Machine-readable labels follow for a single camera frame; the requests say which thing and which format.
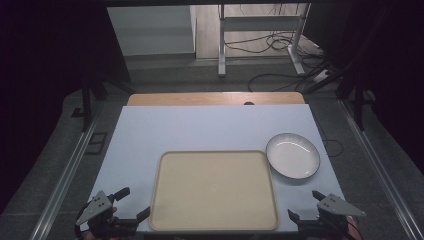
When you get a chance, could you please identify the white metal desk frame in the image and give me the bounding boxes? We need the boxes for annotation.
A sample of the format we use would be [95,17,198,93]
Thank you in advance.
[217,3,312,78]

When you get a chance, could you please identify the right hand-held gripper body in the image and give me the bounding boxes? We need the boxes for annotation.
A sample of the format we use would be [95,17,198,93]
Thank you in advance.
[297,192,367,240]

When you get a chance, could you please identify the black floor socket box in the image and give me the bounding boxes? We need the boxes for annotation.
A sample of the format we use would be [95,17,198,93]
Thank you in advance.
[84,131,109,156]

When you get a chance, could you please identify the white power strip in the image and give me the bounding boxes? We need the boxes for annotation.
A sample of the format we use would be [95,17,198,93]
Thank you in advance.
[312,68,332,84]

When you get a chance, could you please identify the wooden table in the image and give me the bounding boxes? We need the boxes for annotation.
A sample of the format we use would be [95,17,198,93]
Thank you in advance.
[127,91,306,107]

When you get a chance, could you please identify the person's right hand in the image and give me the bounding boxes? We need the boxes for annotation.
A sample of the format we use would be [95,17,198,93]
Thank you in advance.
[345,215,364,240]

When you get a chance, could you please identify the black metal stand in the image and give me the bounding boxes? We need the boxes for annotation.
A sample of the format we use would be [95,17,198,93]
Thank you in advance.
[301,6,393,132]
[71,63,136,133]

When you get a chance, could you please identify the person's left hand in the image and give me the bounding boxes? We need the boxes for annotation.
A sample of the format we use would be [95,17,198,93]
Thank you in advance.
[81,206,119,240]

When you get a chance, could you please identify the aluminium floor rail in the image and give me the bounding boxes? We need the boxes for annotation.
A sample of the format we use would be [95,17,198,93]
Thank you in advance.
[29,101,105,240]
[337,99,424,240]

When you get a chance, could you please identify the white plate with dark rim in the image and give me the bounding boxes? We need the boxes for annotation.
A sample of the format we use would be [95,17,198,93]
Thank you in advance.
[265,132,321,181]

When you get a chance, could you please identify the white table cover board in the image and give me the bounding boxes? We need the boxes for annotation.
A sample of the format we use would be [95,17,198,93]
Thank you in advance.
[87,105,346,233]

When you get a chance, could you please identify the black floor cables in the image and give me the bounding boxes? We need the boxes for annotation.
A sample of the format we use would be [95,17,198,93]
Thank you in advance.
[222,30,334,93]

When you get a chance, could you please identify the beige rectangular tray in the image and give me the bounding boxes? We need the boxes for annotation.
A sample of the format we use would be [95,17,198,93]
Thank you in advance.
[148,149,280,232]

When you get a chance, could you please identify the dark curtain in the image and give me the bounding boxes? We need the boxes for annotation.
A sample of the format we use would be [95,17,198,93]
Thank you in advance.
[0,0,132,214]
[303,0,424,168]

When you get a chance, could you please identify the thin black cable loop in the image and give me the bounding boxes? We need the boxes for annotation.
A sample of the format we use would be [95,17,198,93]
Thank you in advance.
[320,138,345,159]

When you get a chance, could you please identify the white cabinet panel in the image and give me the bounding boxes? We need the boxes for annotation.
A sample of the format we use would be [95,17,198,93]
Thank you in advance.
[106,5,197,58]

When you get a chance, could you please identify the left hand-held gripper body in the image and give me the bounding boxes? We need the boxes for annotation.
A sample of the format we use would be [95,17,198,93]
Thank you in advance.
[75,190,138,239]

